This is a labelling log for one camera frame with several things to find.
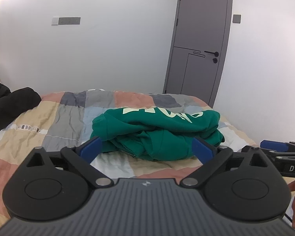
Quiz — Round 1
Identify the green hoodie white print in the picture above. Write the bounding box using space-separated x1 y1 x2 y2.
91 107 225 161

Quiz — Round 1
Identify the grey bedroom door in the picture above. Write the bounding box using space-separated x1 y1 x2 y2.
163 0 233 107

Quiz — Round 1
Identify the black puffer jacket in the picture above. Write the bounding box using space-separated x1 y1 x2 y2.
0 83 41 131

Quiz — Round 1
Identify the small grey wall switch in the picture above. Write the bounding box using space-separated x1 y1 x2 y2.
232 14 241 23

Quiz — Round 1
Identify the grey wall switch panel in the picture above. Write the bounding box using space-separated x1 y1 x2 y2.
52 17 81 26

